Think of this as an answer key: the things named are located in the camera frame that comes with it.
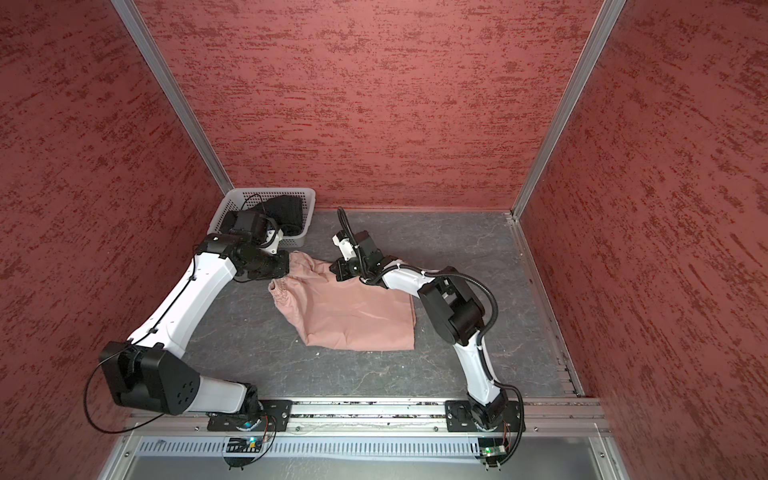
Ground white plastic basket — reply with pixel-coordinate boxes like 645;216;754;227
208;187;316;249

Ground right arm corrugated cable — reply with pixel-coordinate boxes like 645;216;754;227
365;263;527;467

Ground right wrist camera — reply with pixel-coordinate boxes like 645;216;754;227
332;235;357;261

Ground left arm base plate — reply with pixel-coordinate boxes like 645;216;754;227
206;400;294;433

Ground slotted white cable duct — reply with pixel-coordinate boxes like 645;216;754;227
135;436;478;460

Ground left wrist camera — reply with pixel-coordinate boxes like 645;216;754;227
260;216;283;249

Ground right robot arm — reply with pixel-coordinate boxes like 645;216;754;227
331;231;508;431

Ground left aluminium corner post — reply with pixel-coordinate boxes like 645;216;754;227
110;0;234;194

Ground right aluminium corner post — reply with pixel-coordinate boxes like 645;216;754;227
511;0;626;222

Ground aluminium corner post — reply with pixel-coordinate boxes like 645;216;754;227
511;0;626;222
110;0;234;194

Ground pink shorts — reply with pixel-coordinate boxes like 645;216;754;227
269;251;416;352

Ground right circuit board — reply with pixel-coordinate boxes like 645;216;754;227
477;437;509;462

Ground left circuit board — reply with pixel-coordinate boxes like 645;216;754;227
224;437;263;455

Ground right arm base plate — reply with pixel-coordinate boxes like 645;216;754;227
444;400;525;433

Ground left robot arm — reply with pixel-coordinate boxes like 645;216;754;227
98;208;289;431

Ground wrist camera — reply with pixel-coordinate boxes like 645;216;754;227
332;235;357;261
260;216;283;249

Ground circuit board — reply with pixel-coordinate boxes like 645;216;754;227
224;437;263;455
477;437;509;462

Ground black shorts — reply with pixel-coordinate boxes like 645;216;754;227
217;193;304;242

